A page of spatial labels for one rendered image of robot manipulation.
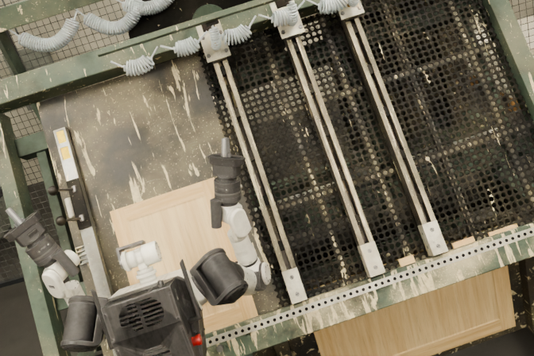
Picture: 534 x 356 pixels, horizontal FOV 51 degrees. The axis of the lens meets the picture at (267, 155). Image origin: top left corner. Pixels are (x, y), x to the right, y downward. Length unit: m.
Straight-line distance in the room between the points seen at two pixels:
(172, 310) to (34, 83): 1.21
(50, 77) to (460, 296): 1.97
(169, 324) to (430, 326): 1.43
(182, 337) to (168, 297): 0.12
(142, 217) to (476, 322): 1.57
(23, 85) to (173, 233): 0.84
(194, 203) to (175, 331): 0.76
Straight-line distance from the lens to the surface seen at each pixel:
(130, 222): 2.28
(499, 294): 2.76
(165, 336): 1.61
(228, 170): 1.79
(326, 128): 2.22
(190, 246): 2.23
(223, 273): 1.69
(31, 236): 1.94
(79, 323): 1.79
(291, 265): 2.15
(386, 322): 2.60
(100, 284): 2.29
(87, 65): 2.37
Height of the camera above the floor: 2.23
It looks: 22 degrees down
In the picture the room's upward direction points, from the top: 17 degrees counter-clockwise
